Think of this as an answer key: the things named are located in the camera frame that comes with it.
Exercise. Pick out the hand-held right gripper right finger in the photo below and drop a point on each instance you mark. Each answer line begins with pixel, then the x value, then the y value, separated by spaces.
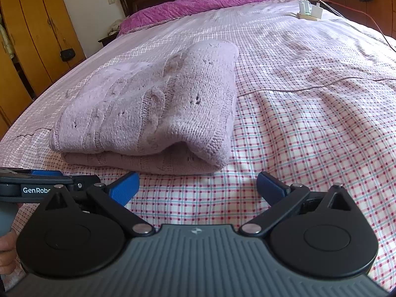
pixel 272 188

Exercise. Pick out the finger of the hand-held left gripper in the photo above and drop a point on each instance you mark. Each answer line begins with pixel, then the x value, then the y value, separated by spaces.
pixel 46 172

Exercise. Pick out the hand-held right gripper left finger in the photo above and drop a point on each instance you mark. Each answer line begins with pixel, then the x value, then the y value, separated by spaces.
pixel 123 189

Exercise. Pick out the pink knit cardigan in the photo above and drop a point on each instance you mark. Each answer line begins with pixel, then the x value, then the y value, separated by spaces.
pixel 154 108

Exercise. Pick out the small black shoulder bag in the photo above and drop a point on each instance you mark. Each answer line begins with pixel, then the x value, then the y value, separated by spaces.
pixel 67 55

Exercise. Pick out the person's left hand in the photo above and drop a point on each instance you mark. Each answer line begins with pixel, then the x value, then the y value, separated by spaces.
pixel 7 250

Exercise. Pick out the pink checked bed sheet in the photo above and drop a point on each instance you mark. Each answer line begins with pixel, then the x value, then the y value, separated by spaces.
pixel 309 130

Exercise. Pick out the pale hanging garment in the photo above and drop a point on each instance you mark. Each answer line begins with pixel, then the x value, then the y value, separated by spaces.
pixel 6 38

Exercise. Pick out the dark wooden nightstand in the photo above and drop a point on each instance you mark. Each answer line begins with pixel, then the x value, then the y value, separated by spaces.
pixel 108 40

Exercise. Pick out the yellow wooden wardrobe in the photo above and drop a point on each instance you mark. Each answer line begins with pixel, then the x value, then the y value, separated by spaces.
pixel 37 21

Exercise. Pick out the pale crumpled cloth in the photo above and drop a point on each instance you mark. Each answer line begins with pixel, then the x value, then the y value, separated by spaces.
pixel 116 27

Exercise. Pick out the beige power strip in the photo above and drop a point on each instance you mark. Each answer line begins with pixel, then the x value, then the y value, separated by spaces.
pixel 307 17

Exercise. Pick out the purple crinkled pillow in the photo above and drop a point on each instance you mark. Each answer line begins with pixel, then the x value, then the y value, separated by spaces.
pixel 201 4

